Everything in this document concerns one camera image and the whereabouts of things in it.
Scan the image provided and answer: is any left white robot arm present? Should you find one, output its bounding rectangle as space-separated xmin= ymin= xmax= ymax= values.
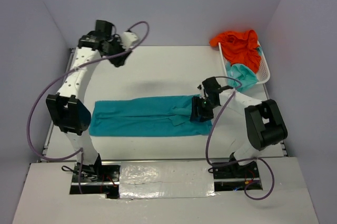
xmin=46 ymin=20 xmax=138 ymax=181

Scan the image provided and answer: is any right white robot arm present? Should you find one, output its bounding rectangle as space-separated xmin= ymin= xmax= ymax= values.
xmin=190 ymin=76 xmax=288 ymax=177

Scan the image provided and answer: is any light turquoise t-shirt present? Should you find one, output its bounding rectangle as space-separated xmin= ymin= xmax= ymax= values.
xmin=223 ymin=46 xmax=262 ymax=92

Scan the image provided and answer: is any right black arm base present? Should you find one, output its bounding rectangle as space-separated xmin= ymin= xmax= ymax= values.
xmin=208 ymin=161 xmax=262 ymax=192

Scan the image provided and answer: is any silver foil tape sheet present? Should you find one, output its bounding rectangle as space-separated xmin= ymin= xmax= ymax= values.
xmin=119 ymin=161 xmax=215 ymax=199

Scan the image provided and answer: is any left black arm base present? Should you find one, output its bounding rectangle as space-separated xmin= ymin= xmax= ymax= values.
xmin=61 ymin=165 xmax=121 ymax=199

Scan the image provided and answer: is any white plastic basket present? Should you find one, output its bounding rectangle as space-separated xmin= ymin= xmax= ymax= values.
xmin=218 ymin=41 xmax=270 ymax=85

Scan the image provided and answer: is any orange t-shirt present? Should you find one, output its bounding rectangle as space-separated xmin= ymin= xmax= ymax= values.
xmin=209 ymin=29 xmax=261 ymax=74

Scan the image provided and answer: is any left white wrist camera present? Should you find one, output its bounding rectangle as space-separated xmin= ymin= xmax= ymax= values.
xmin=120 ymin=32 xmax=139 ymax=50

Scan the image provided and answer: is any teal t-shirt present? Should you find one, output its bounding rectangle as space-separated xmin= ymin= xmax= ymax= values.
xmin=89 ymin=95 xmax=212 ymax=137

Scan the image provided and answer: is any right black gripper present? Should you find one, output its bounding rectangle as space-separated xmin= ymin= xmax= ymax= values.
xmin=190 ymin=96 xmax=219 ymax=123

